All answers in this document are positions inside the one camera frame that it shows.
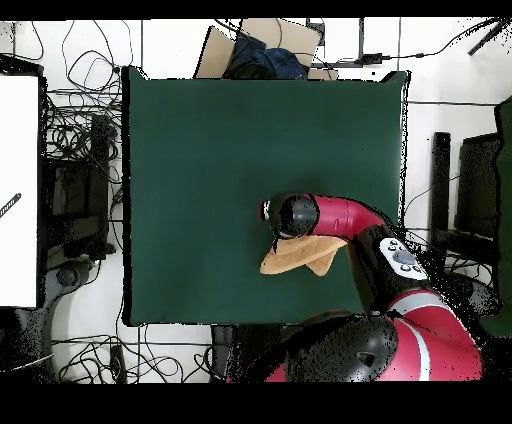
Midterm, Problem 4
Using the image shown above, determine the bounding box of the orange terry towel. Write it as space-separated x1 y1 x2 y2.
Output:
258 234 348 277

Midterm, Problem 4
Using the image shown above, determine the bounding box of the dark green table cloth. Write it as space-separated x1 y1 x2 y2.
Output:
121 65 411 327

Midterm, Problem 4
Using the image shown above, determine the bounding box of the dark blue garment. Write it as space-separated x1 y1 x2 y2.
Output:
222 33 310 81

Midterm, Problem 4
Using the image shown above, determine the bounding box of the brown cardboard box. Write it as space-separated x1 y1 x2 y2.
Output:
193 17 340 82

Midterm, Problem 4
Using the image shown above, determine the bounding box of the black power strip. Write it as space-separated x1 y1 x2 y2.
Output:
108 344 128 384

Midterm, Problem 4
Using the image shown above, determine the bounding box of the black striped stick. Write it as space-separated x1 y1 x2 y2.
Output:
0 192 22 220

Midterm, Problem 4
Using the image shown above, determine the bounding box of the black rod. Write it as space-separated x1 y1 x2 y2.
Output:
466 18 506 57

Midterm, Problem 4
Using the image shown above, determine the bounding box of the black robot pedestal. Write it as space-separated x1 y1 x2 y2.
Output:
210 323 281 383

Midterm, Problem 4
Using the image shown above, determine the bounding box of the black frame stand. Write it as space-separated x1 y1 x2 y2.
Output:
38 113 116 262

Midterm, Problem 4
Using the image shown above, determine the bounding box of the black cable bundle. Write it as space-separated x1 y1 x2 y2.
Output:
42 19 135 185

